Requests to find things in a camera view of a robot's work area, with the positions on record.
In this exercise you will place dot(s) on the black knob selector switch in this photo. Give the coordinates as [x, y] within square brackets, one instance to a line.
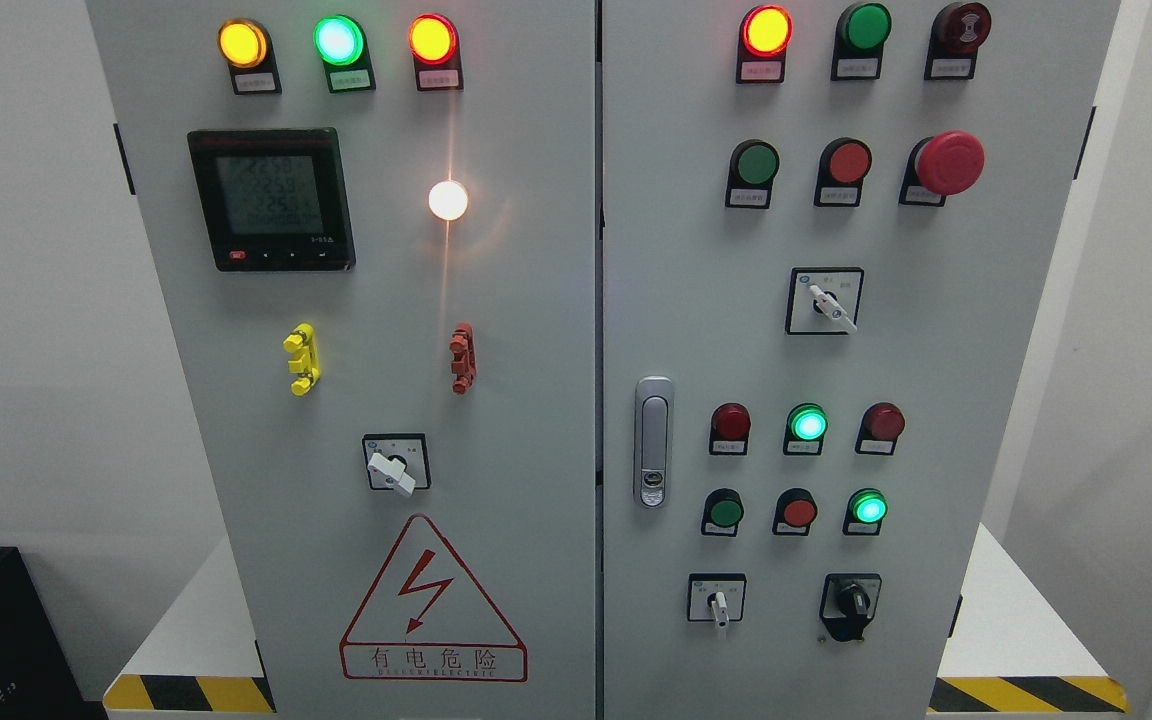
[848, 604]

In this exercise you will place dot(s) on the red terminal connector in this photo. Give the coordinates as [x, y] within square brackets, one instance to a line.
[463, 358]

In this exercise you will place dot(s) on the dark red indicator left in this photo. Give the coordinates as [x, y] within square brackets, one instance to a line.
[730, 426]

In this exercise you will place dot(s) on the white lit indicator lamp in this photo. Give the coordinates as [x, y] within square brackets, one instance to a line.
[448, 200]

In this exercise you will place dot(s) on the green push button lower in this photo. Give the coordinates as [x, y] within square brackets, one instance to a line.
[722, 513]

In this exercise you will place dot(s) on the green push button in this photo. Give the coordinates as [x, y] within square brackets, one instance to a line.
[722, 513]
[753, 165]

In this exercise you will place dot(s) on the green lit indicator middle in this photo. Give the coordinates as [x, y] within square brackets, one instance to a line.
[806, 426]

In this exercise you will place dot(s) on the grey left cabinet door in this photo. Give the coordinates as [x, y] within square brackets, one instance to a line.
[512, 462]

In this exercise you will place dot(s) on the grey cabinet door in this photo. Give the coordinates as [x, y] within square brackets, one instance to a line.
[697, 292]
[512, 462]

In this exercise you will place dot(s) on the red push button lower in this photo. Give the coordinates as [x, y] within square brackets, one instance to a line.
[795, 513]

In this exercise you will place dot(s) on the red push button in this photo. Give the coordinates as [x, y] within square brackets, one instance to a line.
[842, 167]
[795, 513]

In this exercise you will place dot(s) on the green push button upper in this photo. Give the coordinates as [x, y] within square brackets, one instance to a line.
[753, 165]

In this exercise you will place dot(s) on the yellow terminal connector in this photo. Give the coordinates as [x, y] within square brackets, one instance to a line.
[303, 361]

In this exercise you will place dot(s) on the grey right cabinet door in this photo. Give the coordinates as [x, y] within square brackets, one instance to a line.
[697, 292]

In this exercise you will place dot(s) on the red high voltage warning sticker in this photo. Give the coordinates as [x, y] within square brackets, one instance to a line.
[426, 618]

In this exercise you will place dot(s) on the green illuminated button lower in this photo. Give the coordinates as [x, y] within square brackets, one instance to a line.
[865, 512]

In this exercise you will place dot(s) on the red push button upper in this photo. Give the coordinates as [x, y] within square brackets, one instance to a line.
[842, 167]

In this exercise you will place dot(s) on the black digital power meter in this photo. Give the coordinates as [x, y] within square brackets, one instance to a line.
[274, 199]

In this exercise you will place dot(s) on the red indicator light left door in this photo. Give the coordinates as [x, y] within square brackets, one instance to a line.
[435, 49]

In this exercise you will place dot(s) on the red lit indicator top right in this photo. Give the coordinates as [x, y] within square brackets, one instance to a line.
[764, 35]

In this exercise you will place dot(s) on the green lit indicator light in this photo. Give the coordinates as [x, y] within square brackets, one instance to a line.
[344, 51]

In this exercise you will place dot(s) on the red emergency stop button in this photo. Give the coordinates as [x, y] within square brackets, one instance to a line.
[942, 166]

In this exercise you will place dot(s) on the green indicator top right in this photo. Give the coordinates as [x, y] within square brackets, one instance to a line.
[861, 32]

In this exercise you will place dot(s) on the yellow indicator light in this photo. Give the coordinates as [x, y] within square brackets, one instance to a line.
[249, 53]

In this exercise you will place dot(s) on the dark red buzzer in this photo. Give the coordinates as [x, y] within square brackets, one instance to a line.
[956, 35]

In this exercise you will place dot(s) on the white platform with hazard stripes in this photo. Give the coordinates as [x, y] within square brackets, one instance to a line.
[1010, 656]

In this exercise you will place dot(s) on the silver door lock handle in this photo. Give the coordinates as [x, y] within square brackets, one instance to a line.
[654, 396]

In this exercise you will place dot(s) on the white selector switch left door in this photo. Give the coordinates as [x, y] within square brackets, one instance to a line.
[397, 462]

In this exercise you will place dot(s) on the white selector switch upper right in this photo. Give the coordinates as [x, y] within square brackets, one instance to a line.
[824, 300]

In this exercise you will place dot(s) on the white selector switch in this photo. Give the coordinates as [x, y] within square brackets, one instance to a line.
[824, 300]
[716, 598]

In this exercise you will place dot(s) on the white selector switch lower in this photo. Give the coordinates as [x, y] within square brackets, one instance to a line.
[716, 598]

